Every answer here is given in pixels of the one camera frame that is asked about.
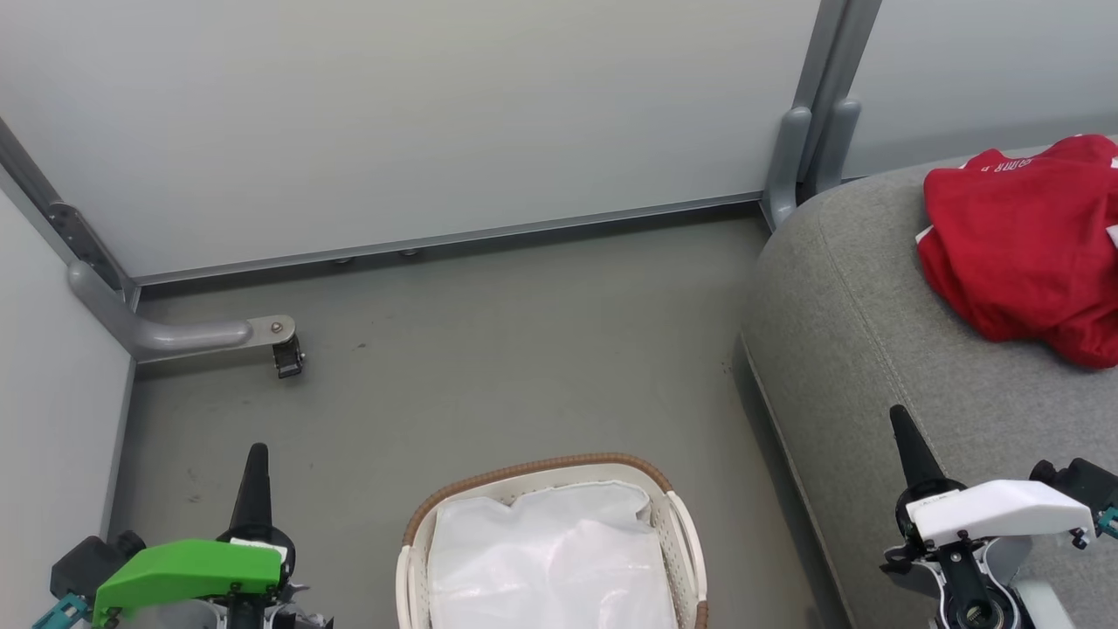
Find grey partition foot with caster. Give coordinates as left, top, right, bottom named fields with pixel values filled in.
left=66, top=259, right=307, bottom=381

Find white plastic basket liner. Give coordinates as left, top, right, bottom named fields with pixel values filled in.
left=426, top=480, right=680, bottom=629

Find grey corner partition post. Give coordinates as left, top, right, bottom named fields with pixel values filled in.
left=0, top=114, right=136, bottom=307

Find grey fabric sofa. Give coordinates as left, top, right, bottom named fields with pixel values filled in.
left=739, top=144, right=1118, bottom=629

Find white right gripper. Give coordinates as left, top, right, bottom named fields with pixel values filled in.
left=880, top=404, right=1096, bottom=629

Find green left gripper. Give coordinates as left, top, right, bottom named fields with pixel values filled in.
left=91, top=442, right=335, bottom=629

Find white laundry basket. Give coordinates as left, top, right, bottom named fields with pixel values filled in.
left=395, top=452, right=710, bottom=629

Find red shirt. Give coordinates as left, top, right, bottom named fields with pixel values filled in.
left=915, top=134, right=1118, bottom=370

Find grey partition base rail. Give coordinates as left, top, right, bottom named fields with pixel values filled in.
left=131, top=190, right=768, bottom=287

